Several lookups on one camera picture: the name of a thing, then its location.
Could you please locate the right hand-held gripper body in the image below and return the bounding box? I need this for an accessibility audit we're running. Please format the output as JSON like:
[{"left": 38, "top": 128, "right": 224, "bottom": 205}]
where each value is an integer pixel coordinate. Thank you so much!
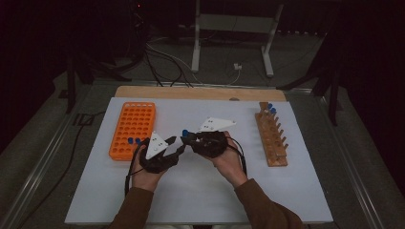
[{"left": 189, "top": 116, "right": 237, "bottom": 159}]

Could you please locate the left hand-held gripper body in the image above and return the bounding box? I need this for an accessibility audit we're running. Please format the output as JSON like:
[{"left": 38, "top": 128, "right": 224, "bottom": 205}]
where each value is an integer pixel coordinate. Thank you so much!
[{"left": 139, "top": 131, "right": 179, "bottom": 175}]

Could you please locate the orange plastic tube rack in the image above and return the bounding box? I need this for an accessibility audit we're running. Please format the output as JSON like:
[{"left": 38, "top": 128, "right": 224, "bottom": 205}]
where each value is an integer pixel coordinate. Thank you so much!
[{"left": 108, "top": 101, "right": 157, "bottom": 161}]

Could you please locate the wooden test tube rack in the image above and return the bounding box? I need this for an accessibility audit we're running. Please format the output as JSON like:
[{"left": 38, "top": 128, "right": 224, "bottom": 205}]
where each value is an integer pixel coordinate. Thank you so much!
[{"left": 254, "top": 101, "right": 289, "bottom": 168}]

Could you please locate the person's left hand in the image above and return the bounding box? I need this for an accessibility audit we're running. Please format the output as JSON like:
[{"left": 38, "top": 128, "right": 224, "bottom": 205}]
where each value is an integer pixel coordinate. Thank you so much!
[{"left": 131, "top": 154, "right": 167, "bottom": 194}]

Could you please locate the person's right hand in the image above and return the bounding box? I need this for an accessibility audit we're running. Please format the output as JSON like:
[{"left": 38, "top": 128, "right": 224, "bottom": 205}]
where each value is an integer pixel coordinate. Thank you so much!
[{"left": 203, "top": 131, "right": 249, "bottom": 189}]

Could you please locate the white table mat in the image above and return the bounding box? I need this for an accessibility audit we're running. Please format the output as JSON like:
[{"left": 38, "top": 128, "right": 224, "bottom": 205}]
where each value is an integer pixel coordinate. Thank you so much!
[{"left": 64, "top": 96, "right": 334, "bottom": 225}]

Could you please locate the black stand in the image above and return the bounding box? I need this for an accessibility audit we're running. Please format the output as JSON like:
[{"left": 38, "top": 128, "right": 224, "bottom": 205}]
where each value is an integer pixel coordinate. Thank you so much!
[
  {"left": 276, "top": 31, "right": 343, "bottom": 127},
  {"left": 63, "top": 53, "right": 133, "bottom": 115}
]

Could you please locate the white metal-legged desk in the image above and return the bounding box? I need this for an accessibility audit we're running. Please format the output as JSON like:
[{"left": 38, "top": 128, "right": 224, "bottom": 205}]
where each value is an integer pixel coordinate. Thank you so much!
[{"left": 190, "top": 0, "right": 285, "bottom": 78}]

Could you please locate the left hand-held gripper cable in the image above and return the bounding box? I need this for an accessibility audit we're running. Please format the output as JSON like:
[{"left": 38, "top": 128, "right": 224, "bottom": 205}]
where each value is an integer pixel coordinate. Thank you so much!
[{"left": 123, "top": 142, "right": 144, "bottom": 197}]

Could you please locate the hand-held gripper cable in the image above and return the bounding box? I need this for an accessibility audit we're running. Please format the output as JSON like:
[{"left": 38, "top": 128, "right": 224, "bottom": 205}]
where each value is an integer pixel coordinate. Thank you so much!
[
  {"left": 226, "top": 136, "right": 248, "bottom": 177},
  {"left": 123, "top": 142, "right": 144, "bottom": 197}
]

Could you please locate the right hand-held gripper cable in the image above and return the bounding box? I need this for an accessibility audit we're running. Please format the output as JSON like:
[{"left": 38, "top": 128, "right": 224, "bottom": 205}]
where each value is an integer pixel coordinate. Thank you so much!
[{"left": 226, "top": 136, "right": 248, "bottom": 177}]

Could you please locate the black floor cable bundle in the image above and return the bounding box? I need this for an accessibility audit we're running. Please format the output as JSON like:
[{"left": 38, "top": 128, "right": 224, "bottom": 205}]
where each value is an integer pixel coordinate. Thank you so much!
[{"left": 143, "top": 42, "right": 195, "bottom": 89}]

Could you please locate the white cable with plug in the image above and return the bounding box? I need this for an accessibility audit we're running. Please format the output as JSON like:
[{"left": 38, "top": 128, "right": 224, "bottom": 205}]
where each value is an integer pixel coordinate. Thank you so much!
[{"left": 226, "top": 62, "right": 244, "bottom": 86}]

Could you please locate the long black floor cable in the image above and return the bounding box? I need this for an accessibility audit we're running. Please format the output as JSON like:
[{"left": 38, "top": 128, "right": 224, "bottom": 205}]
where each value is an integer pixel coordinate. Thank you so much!
[{"left": 17, "top": 110, "right": 108, "bottom": 228}]

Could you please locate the metal floor rail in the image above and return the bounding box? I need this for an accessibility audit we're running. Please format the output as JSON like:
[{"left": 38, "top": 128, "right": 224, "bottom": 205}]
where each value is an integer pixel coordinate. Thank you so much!
[
  {"left": 313, "top": 92, "right": 386, "bottom": 229},
  {"left": 0, "top": 82, "right": 96, "bottom": 229}
]

